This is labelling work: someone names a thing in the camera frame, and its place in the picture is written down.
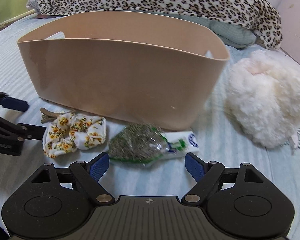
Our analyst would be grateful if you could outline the clear bag of dried herbs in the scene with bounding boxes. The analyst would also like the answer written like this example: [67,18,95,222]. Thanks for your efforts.
[107,122,188,169]

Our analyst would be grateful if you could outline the grey-green quilted pillow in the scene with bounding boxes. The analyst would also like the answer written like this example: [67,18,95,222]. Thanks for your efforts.
[175,14,257,49]

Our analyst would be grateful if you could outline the white packet with blue logo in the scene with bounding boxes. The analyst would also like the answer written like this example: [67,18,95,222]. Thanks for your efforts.
[163,130,199,156]

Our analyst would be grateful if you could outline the white tag with hooks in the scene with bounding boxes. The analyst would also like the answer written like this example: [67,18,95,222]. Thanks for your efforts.
[289,127,300,155]

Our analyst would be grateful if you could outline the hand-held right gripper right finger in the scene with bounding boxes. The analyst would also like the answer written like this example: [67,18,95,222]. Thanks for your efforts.
[181,152,267,204]

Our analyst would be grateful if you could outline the floral fabric scrunchie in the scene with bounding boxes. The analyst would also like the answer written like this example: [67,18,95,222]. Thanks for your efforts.
[43,112,107,159]

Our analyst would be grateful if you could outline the white fluffy plush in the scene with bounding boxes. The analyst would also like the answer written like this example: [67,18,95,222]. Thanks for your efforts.
[224,49,300,147]

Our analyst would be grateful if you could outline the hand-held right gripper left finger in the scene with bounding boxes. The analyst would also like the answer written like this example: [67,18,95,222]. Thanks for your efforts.
[27,152,113,204]

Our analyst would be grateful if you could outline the light blue striped bedsheet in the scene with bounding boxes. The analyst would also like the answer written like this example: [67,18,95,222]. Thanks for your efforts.
[0,12,300,233]

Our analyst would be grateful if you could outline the pale wooden rod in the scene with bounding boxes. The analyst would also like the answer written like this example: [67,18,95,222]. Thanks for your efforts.
[0,10,38,28]

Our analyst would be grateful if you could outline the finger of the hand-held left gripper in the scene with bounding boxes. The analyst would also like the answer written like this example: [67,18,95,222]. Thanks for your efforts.
[0,85,29,112]
[0,111,47,142]

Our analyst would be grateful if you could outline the beige plastic basket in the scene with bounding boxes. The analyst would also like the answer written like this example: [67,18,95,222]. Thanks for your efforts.
[17,10,230,132]

